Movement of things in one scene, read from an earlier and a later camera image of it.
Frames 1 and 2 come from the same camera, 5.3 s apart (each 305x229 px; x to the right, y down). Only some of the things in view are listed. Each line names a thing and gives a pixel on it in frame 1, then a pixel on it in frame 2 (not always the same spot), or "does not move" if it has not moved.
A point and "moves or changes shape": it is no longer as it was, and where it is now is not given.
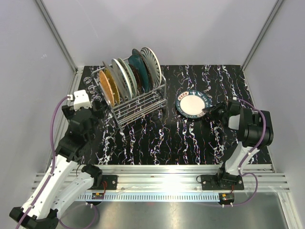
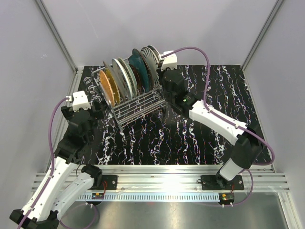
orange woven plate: (106, 88) does not move
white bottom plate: (120, 69) does not move
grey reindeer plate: (118, 83) does not move
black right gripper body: (222, 113) to (167, 97)
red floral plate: (137, 77) does not move
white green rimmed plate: (190, 104) moves or changes shape
